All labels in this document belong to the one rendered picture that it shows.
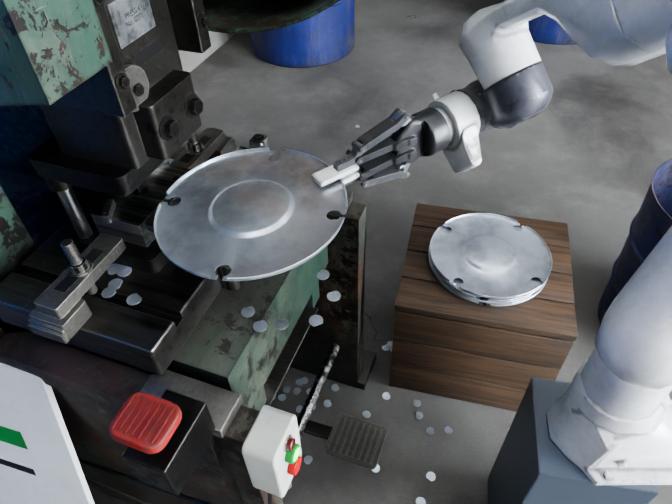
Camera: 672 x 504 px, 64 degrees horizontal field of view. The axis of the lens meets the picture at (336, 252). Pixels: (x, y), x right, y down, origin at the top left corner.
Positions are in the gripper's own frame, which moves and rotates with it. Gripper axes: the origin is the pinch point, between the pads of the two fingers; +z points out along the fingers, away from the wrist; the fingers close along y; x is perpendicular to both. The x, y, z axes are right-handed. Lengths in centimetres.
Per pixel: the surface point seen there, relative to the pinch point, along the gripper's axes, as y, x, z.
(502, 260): -45, 2, -40
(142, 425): -1.1, 22.4, 39.3
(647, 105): -97, -59, -196
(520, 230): -48, -4, -53
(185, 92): 17.1, -9.1, 16.4
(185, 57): -73, -213, -30
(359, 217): -18.9, -7.2, -7.6
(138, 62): 23.0, -9.0, 20.8
